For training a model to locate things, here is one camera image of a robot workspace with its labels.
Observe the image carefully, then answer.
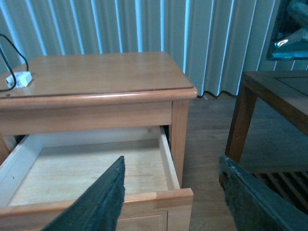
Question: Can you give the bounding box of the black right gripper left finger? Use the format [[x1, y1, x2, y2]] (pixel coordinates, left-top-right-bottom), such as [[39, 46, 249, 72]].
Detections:
[[43, 156, 125, 231]]

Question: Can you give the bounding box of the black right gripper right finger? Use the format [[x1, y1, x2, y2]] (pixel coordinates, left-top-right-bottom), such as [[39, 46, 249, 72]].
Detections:
[[219, 154, 308, 231]]

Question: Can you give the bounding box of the wooden drawer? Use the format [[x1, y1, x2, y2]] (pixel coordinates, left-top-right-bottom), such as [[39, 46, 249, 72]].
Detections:
[[0, 127, 193, 231]]

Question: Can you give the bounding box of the white charger adapter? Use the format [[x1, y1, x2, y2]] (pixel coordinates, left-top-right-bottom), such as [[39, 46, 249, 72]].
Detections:
[[6, 71, 32, 88]]

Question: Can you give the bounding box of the black charger cable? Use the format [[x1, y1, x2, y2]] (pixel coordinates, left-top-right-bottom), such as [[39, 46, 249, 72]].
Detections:
[[0, 34, 30, 92]]

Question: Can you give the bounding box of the wooden nightstand cabinet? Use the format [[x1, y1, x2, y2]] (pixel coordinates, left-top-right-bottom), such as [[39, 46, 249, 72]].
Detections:
[[0, 51, 198, 231]]

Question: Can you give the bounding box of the dark wooden coffee table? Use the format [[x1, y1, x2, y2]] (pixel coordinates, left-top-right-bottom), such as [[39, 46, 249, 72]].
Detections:
[[225, 71, 308, 213]]

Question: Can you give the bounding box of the dark framed screen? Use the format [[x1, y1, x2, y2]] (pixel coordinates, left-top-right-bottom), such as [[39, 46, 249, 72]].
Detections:
[[267, 0, 308, 61]]

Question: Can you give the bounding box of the grey pleated curtain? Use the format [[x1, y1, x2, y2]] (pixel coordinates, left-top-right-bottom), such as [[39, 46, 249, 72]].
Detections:
[[0, 0, 308, 96]]

